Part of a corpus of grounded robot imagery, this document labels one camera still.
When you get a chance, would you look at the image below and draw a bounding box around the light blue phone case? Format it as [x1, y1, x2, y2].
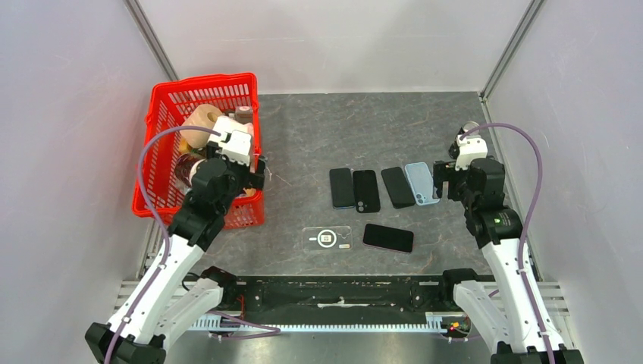
[404, 162, 440, 206]

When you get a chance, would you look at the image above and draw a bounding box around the black smartphone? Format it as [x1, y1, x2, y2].
[381, 167, 416, 209]

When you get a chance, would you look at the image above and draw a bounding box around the black phone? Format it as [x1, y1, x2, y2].
[353, 170, 381, 213]

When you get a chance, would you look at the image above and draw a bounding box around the blue smartphone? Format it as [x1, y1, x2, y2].
[329, 168, 355, 209]

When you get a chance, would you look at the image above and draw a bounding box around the clear phone case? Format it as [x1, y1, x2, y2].
[302, 226, 353, 252]

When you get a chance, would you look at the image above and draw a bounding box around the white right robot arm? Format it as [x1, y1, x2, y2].
[433, 157, 584, 363]

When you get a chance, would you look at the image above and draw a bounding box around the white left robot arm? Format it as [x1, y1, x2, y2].
[85, 155, 265, 363]

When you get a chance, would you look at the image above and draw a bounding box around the black and yellow drink can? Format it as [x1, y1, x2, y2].
[448, 121, 480, 159]

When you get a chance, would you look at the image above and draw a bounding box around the white paper bag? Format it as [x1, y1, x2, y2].
[214, 115, 255, 137]

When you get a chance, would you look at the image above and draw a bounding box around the instant noodle bowl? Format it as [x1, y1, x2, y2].
[174, 153, 204, 188]

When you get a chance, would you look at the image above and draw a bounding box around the beige toilet paper roll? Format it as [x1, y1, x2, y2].
[180, 104, 224, 149]

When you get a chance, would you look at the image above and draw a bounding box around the red plastic shopping basket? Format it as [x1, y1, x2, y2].
[138, 72, 262, 225]

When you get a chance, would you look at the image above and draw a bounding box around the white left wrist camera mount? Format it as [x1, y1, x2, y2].
[206, 130, 254, 167]

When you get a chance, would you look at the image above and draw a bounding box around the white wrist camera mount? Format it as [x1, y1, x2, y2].
[206, 130, 254, 167]
[455, 134, 488, 171]

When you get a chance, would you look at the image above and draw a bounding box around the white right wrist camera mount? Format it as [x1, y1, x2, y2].
[455, 134, 488, 171]

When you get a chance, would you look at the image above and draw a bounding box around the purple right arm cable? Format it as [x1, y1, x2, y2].
[437, 121, 556, 364]

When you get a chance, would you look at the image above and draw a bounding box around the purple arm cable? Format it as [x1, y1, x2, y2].
[437, 121, 556, 364]
[102, 125, 282, 364]

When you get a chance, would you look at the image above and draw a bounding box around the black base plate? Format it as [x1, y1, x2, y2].
[216, 275, 462, 325]

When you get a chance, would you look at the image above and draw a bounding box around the white cable duct rail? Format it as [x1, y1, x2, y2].
[188, 315, 447, 334]

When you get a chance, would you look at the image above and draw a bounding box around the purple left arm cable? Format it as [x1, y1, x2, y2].
[102, 125, 282, 364]

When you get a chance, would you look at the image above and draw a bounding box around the aluminium frame post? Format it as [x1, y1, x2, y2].
[479, 0, 546, 102]

